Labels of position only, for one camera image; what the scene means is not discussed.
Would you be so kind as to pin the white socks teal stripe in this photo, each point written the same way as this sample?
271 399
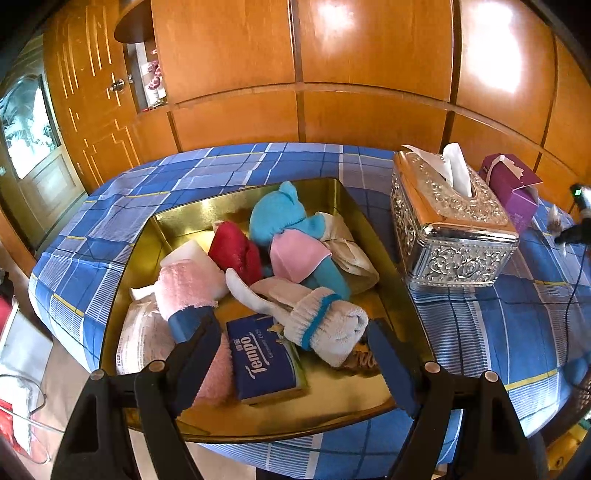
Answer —
332 327

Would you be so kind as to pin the purple carton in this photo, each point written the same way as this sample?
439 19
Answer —
517 203

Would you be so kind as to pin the wooden door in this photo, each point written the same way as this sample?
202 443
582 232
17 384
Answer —
92 115

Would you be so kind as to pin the wicker chair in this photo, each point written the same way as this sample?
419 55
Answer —
579 406

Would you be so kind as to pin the small pink white packet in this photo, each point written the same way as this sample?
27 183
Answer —
184 286

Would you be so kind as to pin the blue tissue packet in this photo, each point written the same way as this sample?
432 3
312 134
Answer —
263 360

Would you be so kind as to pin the white tissue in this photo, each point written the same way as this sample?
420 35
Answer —
457 170

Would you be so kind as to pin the brown satin scrunchie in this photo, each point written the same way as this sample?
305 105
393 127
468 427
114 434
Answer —
362 362

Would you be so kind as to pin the silver embossed tissue box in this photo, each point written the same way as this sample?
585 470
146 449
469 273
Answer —
452 249

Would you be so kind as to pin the pink white ornament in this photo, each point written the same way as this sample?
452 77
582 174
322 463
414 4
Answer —
154 78

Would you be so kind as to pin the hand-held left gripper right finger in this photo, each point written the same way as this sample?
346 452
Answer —
392 369

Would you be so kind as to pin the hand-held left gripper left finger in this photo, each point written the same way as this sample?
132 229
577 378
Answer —
203 360

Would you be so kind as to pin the gold tray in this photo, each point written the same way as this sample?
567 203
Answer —
341 392

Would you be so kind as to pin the red cloth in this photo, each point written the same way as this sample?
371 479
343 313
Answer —
235 254

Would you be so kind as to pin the glass window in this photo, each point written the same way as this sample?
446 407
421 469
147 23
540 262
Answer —
27 124

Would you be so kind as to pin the white plastic packet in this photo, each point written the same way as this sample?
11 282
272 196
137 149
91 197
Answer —
143 332

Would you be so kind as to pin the blue plush toy pink dress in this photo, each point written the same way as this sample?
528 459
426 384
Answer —
277 217

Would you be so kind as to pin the blue plaid tablecloth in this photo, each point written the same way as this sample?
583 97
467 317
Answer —
485 332

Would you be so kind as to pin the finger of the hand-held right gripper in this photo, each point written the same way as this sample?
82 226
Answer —
577 235

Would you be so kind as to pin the beige cloth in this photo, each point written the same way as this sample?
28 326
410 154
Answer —
351 263

